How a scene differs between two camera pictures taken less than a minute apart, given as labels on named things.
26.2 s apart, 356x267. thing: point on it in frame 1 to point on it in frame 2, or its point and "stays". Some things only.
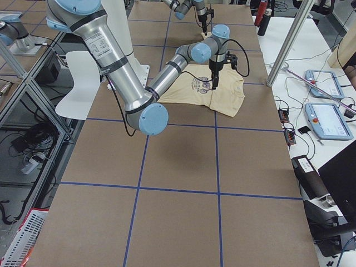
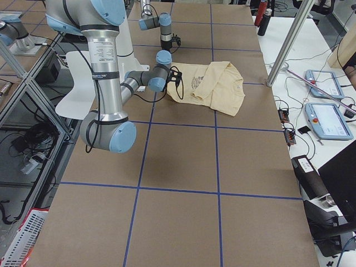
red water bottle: x=261 y=11 stays
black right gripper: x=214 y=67 to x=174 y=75
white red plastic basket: x=19 y=252 stays
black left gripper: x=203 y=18 to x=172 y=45
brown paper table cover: x=213 y=189 stays
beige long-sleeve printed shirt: x=194 y=87 stays
